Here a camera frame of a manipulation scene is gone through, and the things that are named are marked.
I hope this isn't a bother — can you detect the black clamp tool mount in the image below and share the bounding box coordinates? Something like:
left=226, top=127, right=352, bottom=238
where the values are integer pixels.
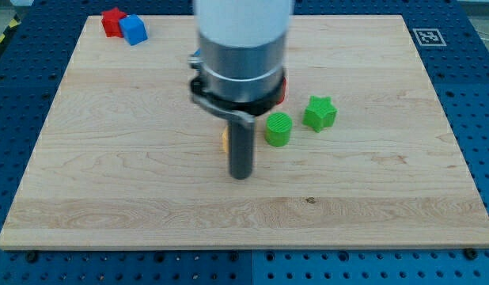
left=188, top=55, right=285, bottom=127

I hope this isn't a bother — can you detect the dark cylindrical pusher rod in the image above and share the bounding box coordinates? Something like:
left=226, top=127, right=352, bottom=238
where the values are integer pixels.
left=228, top=121, right=255, bottom=180

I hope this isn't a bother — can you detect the yellow hexagon block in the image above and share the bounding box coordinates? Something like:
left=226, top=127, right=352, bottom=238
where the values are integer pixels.
left=222, top=127, right=229, bottom=154

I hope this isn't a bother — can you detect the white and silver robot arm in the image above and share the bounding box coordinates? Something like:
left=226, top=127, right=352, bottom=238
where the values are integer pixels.
left=189, top=0, right=294, bottom=180

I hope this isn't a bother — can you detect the red block behind arm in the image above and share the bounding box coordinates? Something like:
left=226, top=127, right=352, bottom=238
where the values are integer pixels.
left=277, top=78, right=287, bottom=105

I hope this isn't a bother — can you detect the green cylinder block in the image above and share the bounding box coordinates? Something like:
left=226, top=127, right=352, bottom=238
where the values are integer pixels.
left=264, top=112, right=293, bottom=147

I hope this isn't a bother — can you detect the green star block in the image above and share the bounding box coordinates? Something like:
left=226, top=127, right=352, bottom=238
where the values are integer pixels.
left=302, top=96, right=338, bottom=133

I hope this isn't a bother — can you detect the light wooden board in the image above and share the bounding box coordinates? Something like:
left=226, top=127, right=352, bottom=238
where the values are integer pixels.
left=0, top=15, right=489, bottom=251

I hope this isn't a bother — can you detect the blue cube block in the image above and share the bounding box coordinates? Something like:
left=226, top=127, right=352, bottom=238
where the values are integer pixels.
left=119, top=14, right=148, bottom=46

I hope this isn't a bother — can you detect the red star block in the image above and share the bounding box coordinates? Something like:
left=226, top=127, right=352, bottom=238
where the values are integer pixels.
left=100, top=7, right=127, bottom=38

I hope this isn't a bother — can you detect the white fiducial marker tag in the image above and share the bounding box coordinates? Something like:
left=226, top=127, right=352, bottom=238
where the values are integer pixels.
left=412, top=28, right=446, bottom=47

